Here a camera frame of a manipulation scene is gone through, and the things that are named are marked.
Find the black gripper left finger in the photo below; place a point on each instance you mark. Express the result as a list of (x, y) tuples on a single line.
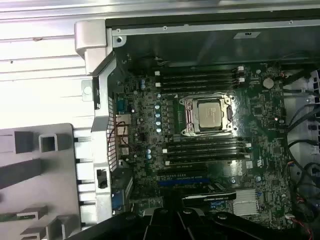
[(162, 225)]

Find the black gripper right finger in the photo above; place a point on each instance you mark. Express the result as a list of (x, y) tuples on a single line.
[(192, 225)]

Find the green RAM stick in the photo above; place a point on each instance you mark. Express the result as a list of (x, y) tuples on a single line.
[(7, 217)]

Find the black RAM slot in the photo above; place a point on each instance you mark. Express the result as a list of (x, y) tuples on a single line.
[(206, 148), (200, 66), (206, 154), (206, 142), (200, 71), (200, 82), (206, 159), (200, 76)]

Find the black graphics card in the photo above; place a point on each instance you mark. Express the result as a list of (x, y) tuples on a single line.
[(207, 196)]

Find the blue expansion slot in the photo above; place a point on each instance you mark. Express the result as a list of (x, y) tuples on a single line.
[(183, 182)]

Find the silver finned heat sink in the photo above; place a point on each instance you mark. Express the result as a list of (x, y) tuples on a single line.
[(245, 202)]

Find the silver CPU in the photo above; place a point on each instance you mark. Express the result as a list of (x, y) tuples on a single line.
[(210, 115)]

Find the grey parts rack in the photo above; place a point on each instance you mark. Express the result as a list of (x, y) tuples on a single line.
[(62, 175)]

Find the metal CPU socket cover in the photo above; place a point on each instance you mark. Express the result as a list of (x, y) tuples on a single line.
[(192, 110)]

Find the green motherboard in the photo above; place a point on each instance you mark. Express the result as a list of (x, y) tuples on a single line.
[(262, 125)]

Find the black and silver PC case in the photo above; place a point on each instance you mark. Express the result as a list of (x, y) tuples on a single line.
[(100, 100)]

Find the round silver coin battery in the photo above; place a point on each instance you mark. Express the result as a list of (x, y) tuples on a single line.
[(268, 83)]

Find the silver sticker on case wall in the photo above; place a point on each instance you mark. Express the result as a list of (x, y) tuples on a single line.
[(246, 35)]

